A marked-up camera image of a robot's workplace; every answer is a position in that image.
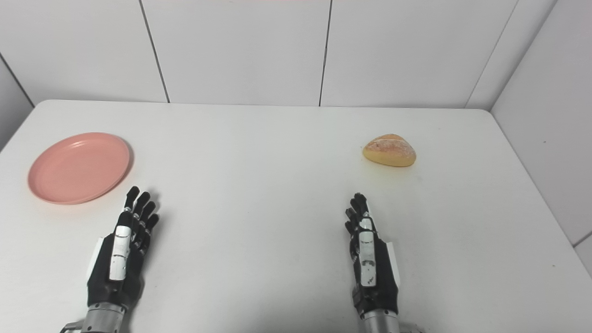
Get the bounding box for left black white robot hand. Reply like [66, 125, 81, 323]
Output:
[86, 186, 160, 309]

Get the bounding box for pink round plate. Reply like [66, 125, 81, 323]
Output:
[27, 132, 132, 205]

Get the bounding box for golden bread roll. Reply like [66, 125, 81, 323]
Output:
[362, 134, 417, 168]

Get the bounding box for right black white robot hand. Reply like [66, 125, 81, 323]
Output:
[344, 193, 401, 318]

